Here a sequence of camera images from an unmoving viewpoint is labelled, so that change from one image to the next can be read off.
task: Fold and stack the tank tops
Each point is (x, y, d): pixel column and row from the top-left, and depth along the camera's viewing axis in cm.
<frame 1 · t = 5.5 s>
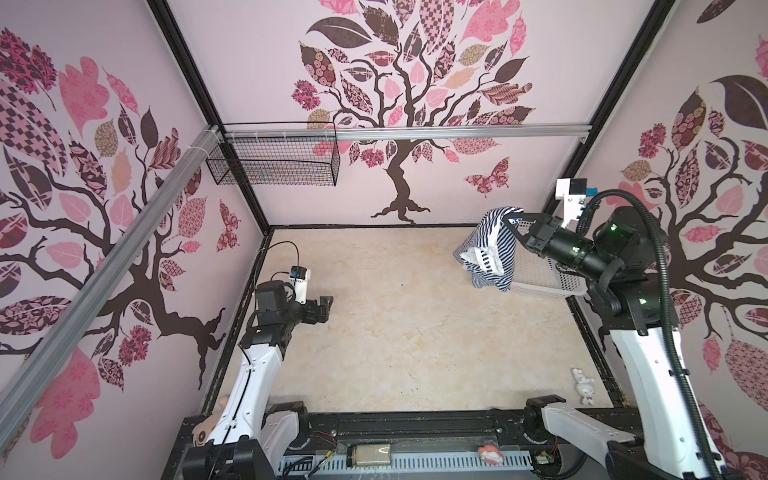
left hand: (318, 300, 83), fingers open
right hand: (505, 216, 54), fingers closed
white plastic laundry basket: (529, 274, 76), point 26 cm above the table
small white rabbit figurine: (584, 387, 80), point 3 cm above the table

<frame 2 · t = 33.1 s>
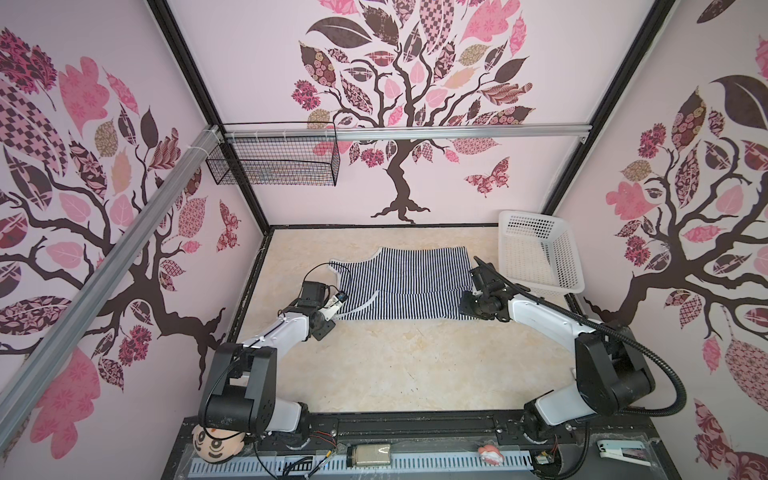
left hand: (317, 321, 92), fingers open
right hand: (463, 303, 91), fingers open
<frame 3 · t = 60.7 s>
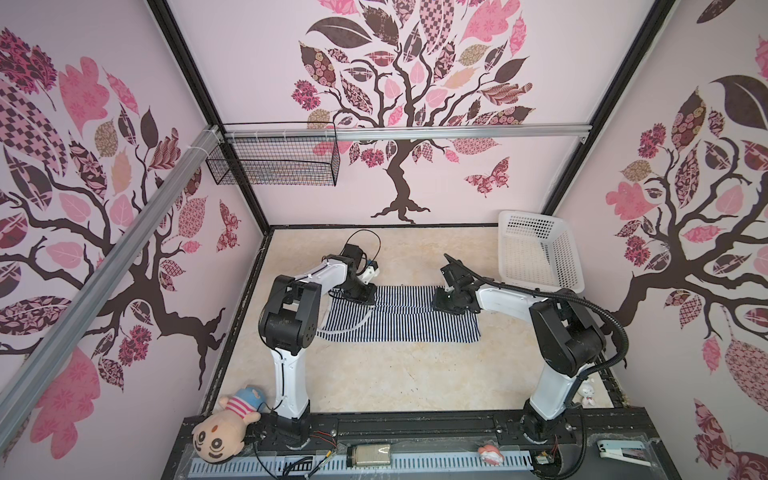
left hand: (371, 303, 97), fingers closed
right hand: (434, 300, 96), fingers open
navy striped tank top: (397, 313, 97), on the table
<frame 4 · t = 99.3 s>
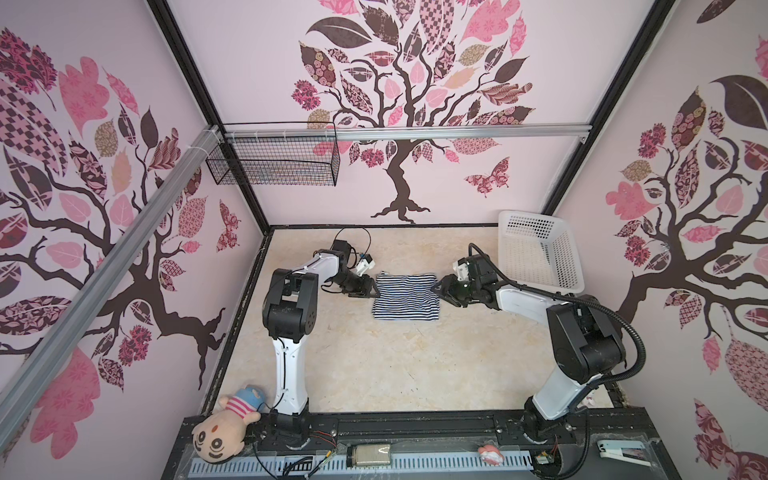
left hand: (372, 296, 98), fingers open
right hand: (434, 287, 93), fingers open
navy striped tank top: (406, 297, 100), point 2 cm above the table
